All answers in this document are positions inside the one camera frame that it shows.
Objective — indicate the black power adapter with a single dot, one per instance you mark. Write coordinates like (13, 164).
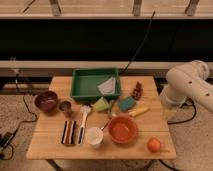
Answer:
(5, 140)

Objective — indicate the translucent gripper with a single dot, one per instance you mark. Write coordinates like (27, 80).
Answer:
(171, 101)

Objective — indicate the dark red bowl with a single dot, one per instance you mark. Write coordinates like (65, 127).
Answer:
(46, 101)

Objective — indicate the yellow banana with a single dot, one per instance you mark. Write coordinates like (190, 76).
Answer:
(137, 111)

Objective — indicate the green plastic tray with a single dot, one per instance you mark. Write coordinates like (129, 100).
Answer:
(85, 83)

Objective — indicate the wooden table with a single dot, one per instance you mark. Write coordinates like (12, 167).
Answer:
(46, 141)

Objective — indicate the striped black orange block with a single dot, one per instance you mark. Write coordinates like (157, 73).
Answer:
(68, 133)

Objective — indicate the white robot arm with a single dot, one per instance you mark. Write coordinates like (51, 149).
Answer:
(186, 81)

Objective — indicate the teal sponge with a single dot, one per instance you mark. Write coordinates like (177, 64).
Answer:
(126, 104)

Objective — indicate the white cup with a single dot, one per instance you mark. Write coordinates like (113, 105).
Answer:
(94, 136)

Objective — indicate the brown grape bunch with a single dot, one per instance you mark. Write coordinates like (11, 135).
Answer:
(137, 91)

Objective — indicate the metal spoon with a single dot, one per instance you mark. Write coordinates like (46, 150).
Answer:
(106, 124)

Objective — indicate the small metal cup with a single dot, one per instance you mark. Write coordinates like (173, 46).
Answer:
(65, 108)

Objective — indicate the orange bowl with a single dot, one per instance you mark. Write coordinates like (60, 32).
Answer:
(122, 129)

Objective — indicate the orange fruit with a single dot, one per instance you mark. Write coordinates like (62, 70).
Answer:
(154, 145)

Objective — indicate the white folded cloth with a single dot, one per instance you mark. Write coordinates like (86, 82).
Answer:
(107, 87)

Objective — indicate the green cup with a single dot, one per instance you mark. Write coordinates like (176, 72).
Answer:
(101, 105)

